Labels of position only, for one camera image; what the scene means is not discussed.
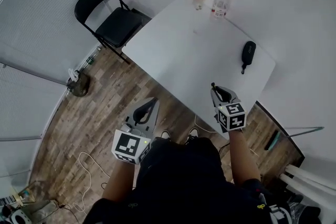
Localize person's right forearm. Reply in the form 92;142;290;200
227;129;263;185

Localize olive bag with white contents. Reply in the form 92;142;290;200
66;68;90;98

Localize black zippered case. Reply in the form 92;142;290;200
240;40;257;75

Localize person's left forearm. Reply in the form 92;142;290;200
100;159;138;203

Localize black folding chair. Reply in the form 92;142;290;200
73;0;153;65

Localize clear bottle with red handle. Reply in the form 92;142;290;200
209;0;237;20

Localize pile of bags and equipment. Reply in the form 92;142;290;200
0;185;61;224

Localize long white looped cable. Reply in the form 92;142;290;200
72;151;111;216

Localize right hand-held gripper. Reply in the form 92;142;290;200
210;85;248;134

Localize black and white bag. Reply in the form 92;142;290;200
261;190;322;224

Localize person's right shoe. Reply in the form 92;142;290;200
187;126;201;140

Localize teal flat tool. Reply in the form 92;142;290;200
267;130;282;152

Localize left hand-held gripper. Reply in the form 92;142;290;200
111;97;161;165

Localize person's black shirt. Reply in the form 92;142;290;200
83;135;292;224

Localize green bottles on floor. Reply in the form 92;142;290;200
85;45;102;67

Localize white folding table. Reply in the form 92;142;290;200
121;0;277;133

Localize thick white insulated pipes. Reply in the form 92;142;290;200
279;164;336;194

